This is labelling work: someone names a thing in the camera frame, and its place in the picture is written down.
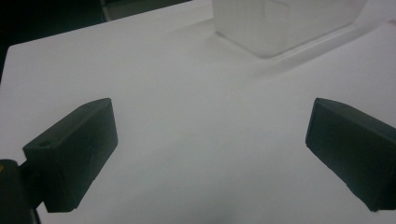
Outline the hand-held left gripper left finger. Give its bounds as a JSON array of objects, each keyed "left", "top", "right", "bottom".
[{"left": 21, "top": 97, "right": 120, "bottom": 214}]

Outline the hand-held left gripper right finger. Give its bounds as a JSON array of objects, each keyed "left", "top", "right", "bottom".
[{"left": 304, "top": 97, "right": 396, "bottom": 213}]

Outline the translucent white plastic box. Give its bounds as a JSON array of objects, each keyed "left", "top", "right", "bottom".
[{"left": 212, "top": 0, "right": 368, "bottom": 59}]

